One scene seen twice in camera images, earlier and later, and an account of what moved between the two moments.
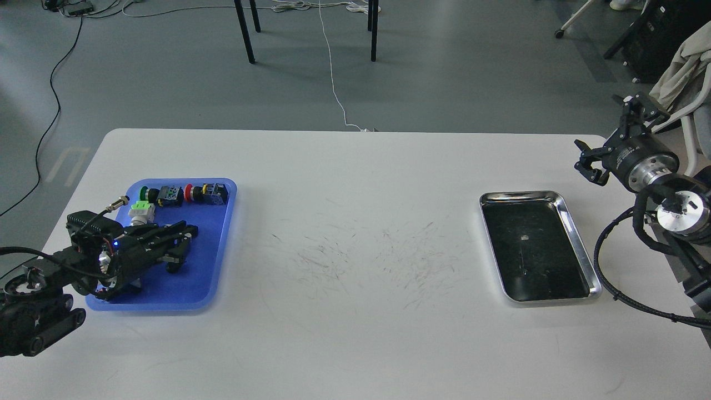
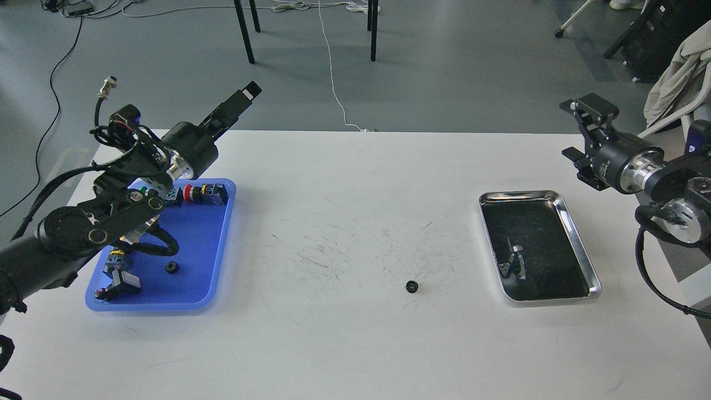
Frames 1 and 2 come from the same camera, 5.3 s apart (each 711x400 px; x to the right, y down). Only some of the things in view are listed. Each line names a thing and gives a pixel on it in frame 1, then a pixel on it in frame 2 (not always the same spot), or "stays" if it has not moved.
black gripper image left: [135, 248] → [191, 150]
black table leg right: [372, 21] stays
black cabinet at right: [650, 45] stays
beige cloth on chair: [694, 53] stays
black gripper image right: [635, 156] → [614, 160]
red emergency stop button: [210, 194] stays
